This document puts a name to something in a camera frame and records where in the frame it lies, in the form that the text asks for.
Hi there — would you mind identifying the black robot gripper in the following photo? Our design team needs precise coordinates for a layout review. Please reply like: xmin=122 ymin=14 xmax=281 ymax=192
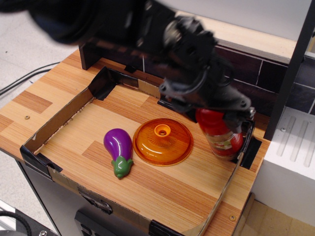
xmin=159 ymin=53 xmax=256 ymax=134

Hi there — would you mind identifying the basil bottle red lid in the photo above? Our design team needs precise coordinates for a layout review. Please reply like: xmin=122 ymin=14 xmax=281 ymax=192
xmin=195 ymin=109 xmax=243 ymax=161

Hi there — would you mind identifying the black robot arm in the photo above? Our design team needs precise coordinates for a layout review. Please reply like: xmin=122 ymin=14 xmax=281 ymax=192
xmin=0 ymin=0 xmax=255 ymax=133

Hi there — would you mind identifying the cardboard fence with black tape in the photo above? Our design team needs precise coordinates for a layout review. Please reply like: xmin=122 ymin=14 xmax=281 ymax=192
xmin=19 ymin=66 xmax=263 ymax=236

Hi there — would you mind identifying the orange glass pot lid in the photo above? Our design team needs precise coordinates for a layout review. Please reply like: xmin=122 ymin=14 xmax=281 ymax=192
xmin=132 ymin=118 xmax=193 ymax=166

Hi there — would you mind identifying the dark brick backsplash shelf unit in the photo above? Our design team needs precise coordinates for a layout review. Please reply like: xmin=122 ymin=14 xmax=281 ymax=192
xmin=70 ymin=0 xmax=315 ymax=141

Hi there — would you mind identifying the purple toy eggplant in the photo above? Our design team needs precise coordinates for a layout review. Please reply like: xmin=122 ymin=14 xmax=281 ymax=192
xmin=103 ymin=128 xmax=133 ymax=179

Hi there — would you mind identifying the white toy sink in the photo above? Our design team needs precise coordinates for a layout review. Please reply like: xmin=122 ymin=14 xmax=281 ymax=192
xmin=252 ymin=108 xmax=315 ymax=226

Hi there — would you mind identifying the black cabinet under table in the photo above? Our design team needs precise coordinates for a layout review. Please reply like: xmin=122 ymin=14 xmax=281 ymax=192
xmin=18 ymin=162 xmax=148 ymax=236

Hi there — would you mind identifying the black floor cable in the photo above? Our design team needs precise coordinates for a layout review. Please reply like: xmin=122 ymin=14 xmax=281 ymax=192
xmin=0 ymin=61 xmax=61 ymax=96

